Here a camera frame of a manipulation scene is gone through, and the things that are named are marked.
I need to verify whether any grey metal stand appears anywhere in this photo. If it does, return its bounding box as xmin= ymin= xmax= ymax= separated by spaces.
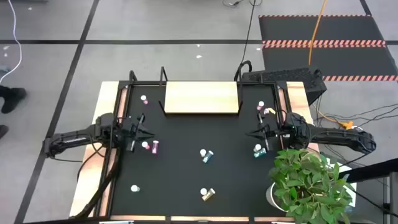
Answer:
xmin=382 ymin=172 xmax=398 ymax=224

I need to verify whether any black hazard-striped floor mat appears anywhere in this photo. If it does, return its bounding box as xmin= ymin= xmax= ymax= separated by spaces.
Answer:
xmin=258 ymin=14 xmax=398 ymax=82

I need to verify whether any white panel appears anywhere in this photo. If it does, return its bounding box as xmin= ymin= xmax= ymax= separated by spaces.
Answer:
xmin=323 ymin=154 xmax=358 ymax=208

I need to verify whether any orange hanging cable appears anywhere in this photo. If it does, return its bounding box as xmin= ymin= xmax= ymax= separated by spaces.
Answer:
xmin=307 ymin=0 xmax=328 ymax=66

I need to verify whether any person's shoe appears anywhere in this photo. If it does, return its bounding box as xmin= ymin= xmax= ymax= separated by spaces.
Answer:
xmin=0 ymin=86 xmax=27 ymax=114

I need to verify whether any black hanging cable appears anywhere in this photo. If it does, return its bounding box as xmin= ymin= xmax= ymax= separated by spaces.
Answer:
xmin=234 ymin=0 xmax=264 ymax=82

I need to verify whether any orange extension cord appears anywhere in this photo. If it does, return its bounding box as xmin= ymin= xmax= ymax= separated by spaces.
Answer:
xmin=313 ymin=102 xmax=355 ymax=130

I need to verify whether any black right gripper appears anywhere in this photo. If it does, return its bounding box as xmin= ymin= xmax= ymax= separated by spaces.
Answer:
xmin=246 ymin=112 xmax=284 ymax=152

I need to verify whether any wooden shelf black frame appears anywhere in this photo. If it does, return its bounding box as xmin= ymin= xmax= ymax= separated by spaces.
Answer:
xmin=158 ymin=62 xmax=246 ymax=116

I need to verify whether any black desk panel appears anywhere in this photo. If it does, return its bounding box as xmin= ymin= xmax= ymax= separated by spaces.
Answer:
xmin=338 ymin=157 xmax=398 ymax=184

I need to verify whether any large leafy green plant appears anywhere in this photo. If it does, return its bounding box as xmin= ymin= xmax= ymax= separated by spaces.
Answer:
xmin=268 ymin=148 xmax=356 ymax=224

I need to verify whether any black perforated box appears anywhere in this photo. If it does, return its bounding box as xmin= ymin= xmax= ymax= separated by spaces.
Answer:
xmin=241 ymin=66 xmax=328 ymax=106

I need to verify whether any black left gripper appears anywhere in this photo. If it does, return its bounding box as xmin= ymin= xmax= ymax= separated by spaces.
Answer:
xmin=119 ymin=113 xmax=155 ymax=154

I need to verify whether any black table mat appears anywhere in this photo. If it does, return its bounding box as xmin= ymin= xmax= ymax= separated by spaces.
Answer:
xmin=111 ymin=84 xmax=289 ymax=218

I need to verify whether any white plant pot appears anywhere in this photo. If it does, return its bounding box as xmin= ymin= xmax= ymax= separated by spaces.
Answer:
xmin=266 ymin=182 xmax=292 ymax=213

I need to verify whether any white floor cable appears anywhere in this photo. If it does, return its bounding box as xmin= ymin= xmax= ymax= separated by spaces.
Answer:
xmin=0 ymin=0 xmax=23 ymax=85

